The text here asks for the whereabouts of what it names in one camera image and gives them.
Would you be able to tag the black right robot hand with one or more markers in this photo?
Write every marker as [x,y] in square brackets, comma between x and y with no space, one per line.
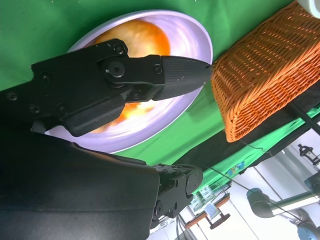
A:
[75,87]

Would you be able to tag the orange striped croissant bread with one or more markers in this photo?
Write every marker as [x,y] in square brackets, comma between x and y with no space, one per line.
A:
[145,40]

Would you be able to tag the grey round bowl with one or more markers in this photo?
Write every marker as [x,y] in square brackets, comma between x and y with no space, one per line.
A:
[312,6]

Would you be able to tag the grey background robot arm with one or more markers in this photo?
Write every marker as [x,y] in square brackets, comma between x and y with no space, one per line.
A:
[260,202]

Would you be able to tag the lavender round plate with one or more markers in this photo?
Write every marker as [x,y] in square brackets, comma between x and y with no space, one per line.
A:
[185,32]

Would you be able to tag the orange wicker basket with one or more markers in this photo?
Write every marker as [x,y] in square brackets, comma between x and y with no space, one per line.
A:
[270,75]

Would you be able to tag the green tablecloth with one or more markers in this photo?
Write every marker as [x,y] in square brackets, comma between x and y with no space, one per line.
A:
[37,30]

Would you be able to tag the black backdrop cloth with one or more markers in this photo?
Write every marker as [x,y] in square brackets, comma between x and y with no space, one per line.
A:
[212,155]

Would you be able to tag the green white carton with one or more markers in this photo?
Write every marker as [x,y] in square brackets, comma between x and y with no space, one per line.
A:
[198,200]
[206,192]

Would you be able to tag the orange wooden bar stand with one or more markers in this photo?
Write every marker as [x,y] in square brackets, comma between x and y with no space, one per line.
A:
[193,222]

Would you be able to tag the colourful label sticker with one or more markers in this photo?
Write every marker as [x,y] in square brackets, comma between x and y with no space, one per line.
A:
[236,169]

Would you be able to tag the blue patterned card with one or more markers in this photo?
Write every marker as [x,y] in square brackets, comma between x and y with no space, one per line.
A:
[210,210]

